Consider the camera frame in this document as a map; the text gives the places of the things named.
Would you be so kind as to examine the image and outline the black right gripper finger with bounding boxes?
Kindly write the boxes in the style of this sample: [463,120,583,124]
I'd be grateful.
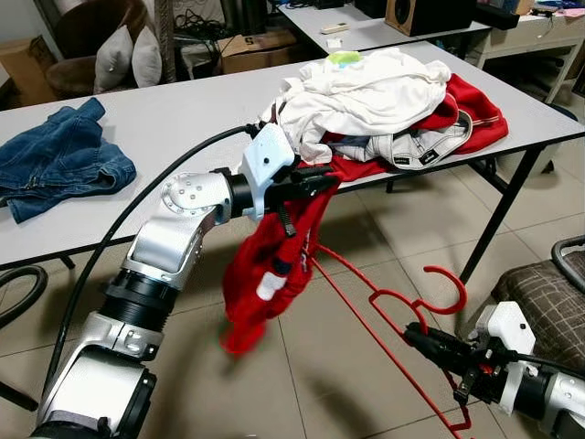
[406,322,476,356]
[413,338,469,369]

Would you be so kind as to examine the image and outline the red wire clothes hanger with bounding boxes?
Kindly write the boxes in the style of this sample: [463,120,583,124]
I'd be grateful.
[306,242,476,433]

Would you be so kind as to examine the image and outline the red garment with white label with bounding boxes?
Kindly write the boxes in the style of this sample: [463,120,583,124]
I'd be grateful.
[221,174,345,356]

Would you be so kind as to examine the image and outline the checkered cushion metal chair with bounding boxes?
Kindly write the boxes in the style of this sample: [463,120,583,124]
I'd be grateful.
[492,235,585,367]

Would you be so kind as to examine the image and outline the white crumpled garment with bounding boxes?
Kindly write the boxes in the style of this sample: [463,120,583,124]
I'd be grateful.
[261,48,453,166]

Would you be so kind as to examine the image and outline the grey and white garment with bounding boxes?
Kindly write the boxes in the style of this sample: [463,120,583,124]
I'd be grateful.
[343,112,474,173]

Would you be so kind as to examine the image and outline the small green item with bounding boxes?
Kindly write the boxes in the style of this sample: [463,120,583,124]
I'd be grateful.
[327,51,364,68]

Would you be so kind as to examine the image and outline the brown cardboard box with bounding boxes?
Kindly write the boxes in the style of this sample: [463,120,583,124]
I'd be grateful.
[219,30,300,74]

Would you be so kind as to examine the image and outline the white table with black legs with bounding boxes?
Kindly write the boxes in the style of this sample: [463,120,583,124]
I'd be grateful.
[0,40,585,284]

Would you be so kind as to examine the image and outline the white side table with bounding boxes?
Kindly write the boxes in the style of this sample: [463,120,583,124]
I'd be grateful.
[277,0,495,58]

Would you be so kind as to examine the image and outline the red jacket with white stripes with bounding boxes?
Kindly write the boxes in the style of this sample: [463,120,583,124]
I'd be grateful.
[320,73,510,184]

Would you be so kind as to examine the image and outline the grey pillow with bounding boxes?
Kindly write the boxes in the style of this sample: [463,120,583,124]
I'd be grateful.
[131,26,164,89]
[94,26,136,94]

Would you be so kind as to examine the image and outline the wooden black speaker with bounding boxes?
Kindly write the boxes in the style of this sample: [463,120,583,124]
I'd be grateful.
[384,0,476,37]

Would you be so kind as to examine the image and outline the folded blue denim garment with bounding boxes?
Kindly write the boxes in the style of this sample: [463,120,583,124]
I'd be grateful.
[0,97,138,225]

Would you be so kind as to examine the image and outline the brown armchair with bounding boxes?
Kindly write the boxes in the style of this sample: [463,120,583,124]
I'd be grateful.
[44,0,154,100]

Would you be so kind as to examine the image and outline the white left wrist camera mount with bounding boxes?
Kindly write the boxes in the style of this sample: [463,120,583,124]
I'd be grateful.
[240,123,299,220]

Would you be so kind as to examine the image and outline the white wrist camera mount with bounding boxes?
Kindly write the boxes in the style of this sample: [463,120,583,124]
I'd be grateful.
[475,300,538,408]
[240,123,299,220]

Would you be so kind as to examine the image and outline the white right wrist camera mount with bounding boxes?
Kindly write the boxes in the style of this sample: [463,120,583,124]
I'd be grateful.
[475,300,538,408]

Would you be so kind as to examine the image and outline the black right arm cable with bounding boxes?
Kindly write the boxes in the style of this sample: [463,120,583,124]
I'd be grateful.
[494,350,585,371]

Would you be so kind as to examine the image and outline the black hose loop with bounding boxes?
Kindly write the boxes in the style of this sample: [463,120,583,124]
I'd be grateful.
[0,265,48,332]

